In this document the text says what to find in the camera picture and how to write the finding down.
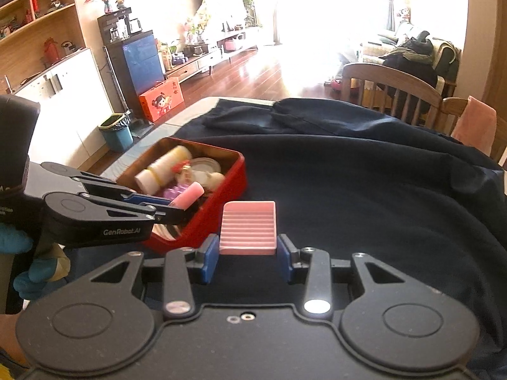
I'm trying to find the pink towel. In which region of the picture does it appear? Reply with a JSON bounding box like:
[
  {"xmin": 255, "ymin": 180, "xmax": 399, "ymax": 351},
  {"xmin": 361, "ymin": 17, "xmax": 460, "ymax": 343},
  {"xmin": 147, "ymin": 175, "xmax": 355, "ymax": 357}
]
[{"xmin": 452, "ymin": 96, "xmax": 497, "ymax": 155}]

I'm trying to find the white yellow bottle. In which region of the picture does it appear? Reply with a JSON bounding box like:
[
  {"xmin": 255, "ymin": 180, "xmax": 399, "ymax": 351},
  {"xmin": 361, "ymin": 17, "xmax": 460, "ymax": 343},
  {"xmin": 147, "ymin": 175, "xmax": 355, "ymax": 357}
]
[{"xmin": 135, "ymin": 145, "xmax": 193, "ymax": 196}]

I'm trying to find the black coffee machine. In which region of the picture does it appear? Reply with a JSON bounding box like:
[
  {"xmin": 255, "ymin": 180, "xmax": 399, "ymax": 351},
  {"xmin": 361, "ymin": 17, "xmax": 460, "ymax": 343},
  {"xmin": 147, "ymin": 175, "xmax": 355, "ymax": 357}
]
[{"xmin": 98, "ymin": 7, "xmax": 143, "ymax": 44}]

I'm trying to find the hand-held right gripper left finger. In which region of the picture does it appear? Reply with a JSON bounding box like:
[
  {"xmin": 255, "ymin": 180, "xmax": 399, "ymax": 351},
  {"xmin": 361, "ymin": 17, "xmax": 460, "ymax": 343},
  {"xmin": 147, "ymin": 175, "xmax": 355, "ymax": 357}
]
[{"xmin": 89, "ymin": 233, "xmax": 220, "ymax": 320}]

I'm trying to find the person's left hand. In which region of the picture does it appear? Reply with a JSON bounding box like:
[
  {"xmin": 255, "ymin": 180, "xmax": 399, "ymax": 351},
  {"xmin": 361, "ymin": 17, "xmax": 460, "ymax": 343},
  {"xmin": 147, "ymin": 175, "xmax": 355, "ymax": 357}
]
[{"xmin": 0, "ymin": 222, "xmax": 71, "ymax": 302}]

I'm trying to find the dark blue cloth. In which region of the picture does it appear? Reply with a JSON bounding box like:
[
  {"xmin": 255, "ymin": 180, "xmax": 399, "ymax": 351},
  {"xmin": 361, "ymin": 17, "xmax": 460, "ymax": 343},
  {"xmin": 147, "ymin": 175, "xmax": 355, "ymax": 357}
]
[{"xmin": 59, "ymin": 97, "xmax": 507, "ymax": 380}]

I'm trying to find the wooden tv cabinet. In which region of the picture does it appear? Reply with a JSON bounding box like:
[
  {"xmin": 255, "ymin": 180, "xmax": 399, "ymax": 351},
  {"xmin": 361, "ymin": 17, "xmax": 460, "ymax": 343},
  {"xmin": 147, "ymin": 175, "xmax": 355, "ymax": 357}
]
[{"xmin": 164, "ymin": 28, "xmax": 264, "ymax": 84}]

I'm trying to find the round metal lid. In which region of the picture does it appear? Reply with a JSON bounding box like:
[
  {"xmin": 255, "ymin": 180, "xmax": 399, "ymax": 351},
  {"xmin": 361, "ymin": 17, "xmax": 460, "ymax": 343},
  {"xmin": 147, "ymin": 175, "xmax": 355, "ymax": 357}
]
[{"xmin": 190, "ymin": 157, "xmax": 221, "ymax": 175}]

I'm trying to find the cream garlic bulb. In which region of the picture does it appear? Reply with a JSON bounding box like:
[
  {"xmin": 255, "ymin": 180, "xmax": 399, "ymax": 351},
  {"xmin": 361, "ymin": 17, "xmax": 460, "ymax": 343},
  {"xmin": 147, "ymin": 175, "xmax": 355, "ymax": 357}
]
[{"xmin": 204, "ymin": 171, "xmax": 226, "ymax": 191}]

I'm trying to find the beige sofa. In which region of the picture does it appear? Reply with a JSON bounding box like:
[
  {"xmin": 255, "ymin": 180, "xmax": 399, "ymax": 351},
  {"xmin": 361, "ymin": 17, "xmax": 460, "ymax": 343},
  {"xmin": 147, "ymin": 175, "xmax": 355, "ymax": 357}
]
[{"xmin": 362, "ymin": 22, "xmax": 462, "ymax": 88}]

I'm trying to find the blue trash can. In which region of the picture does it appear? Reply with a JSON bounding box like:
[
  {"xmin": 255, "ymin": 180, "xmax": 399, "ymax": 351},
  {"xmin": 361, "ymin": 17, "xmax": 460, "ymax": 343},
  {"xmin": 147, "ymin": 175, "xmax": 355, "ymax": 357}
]
[{"xmin": 98, "ymin": 113, "xmax": 134, "ymax": 153}]

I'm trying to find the purple toy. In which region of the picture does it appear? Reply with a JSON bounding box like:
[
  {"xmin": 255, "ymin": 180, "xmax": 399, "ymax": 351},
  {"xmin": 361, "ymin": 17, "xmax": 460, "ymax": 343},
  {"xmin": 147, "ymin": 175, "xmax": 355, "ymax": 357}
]
[{"xmin": 163, "ymin": 184, "xmax": 187, "ymax": 203}]

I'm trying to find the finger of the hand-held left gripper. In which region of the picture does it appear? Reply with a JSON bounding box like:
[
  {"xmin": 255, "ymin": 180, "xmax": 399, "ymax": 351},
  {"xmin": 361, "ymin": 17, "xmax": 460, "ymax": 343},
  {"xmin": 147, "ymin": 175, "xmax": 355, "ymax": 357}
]
[
  {"xmin": 40, "ymin": 161, "xmax": 169, "ymax": 208},
  {"xmin": 77, "ymin": 192, "xmax": 191, "ymax": 226}
]

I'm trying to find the black coat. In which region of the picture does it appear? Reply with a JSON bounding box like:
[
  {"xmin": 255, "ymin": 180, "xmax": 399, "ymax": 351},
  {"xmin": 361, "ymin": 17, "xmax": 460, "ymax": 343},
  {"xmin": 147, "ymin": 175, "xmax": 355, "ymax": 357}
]
[{"xmin": 382, "ymin": 32, "xmax": 434, "ymax": 88}]

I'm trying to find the black cabinet blue panel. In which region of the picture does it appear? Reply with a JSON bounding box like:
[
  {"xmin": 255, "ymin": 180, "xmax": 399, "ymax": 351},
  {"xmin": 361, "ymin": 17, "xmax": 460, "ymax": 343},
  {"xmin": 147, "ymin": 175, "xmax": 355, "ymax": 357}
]
[{"xmin": 105, "ymin": 29, "xmax": 167, "ymax": 121}]

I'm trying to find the pink ridged soap dish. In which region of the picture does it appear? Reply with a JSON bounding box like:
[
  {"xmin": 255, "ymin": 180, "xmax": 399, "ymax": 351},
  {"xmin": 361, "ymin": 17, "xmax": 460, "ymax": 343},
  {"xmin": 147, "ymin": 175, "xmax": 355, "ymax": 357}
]
[{"xmin": 219, "ymin": 201, "xmax": 277, "ymax": 256}]

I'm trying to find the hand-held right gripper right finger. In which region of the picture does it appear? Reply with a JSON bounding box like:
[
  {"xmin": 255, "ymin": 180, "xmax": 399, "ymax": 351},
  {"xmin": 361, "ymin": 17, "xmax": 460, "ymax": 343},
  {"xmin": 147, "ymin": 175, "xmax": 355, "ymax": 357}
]
[{"xmin": 276, "ymin": 234, "xmax": 411, "ymax": 320}]

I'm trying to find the wooden wall shelf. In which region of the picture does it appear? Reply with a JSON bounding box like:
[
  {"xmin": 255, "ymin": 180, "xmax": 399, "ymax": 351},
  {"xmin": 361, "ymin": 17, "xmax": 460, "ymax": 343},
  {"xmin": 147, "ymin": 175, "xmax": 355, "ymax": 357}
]
[{"xmin": 0, "ymin": 0, "xmax": 86, "ymax": 88}]

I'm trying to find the wooden chair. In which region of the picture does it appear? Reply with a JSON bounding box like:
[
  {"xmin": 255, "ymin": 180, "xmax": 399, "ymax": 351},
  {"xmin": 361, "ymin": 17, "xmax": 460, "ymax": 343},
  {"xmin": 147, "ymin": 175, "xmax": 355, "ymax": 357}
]
[
  {"xmin": 341, "ymin": 62, "xmax": 444, "ymax": 127},
  {"xmin": 440, "ymin": 97, "xmax": 507, "ymax": 163}
]

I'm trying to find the pink cylinder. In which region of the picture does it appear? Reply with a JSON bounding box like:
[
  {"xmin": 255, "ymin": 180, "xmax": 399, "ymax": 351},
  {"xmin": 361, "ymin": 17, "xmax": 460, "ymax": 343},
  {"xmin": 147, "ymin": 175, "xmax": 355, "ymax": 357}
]
[{"xmin": 170, "ymin": 182, "xmax": 204, "ymax": 209}]

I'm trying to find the grey curtain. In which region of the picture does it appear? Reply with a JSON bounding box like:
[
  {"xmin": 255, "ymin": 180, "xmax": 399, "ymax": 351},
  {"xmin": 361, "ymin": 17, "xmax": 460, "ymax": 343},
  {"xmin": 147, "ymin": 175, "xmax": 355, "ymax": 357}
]
[
  {"xmin": 269, "ymin": 0, "xmax": 283, "ymax": 45},
  {"xmin": 384, "ymin": 0, "xmax": 413, "ymax": 32}
]

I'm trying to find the red tin box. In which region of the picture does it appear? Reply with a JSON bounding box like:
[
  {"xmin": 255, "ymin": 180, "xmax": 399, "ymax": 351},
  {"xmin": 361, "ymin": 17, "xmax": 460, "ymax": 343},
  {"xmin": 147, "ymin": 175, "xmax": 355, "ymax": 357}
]
[{"xmin": 117, "ymin": 136, "xmax": 246, "ymax": 255}]

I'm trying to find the red white sachet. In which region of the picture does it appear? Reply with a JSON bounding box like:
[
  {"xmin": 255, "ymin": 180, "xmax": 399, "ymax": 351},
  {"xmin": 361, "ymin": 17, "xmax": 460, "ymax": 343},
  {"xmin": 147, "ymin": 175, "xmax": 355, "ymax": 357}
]
[{"xmin": 174, "ymin": 160, "xmax": 195, "ymax": 183}]

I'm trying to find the green potted plant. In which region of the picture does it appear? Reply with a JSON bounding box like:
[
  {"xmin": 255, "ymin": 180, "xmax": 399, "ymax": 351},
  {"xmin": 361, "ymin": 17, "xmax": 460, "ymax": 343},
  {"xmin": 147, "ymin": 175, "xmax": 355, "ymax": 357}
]
[{"xmin": 241, "ymin": 0, "xmax": 262, "ymax": 28}]

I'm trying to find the orange gift box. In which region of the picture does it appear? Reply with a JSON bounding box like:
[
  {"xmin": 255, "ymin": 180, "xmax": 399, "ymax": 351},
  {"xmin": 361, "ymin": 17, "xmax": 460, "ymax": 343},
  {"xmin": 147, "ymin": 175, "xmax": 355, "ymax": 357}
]
[{"xmin": 138, "ymin": 80, "xmax": 185, "ymax": 123}]

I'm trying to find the white cupboard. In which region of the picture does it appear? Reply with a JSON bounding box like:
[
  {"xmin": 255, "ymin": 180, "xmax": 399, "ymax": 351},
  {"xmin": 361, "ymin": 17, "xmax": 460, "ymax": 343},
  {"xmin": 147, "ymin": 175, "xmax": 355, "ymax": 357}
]
[{"xmin": 0, "ymin": 47, "xmax": 115, "ymax": 175}]

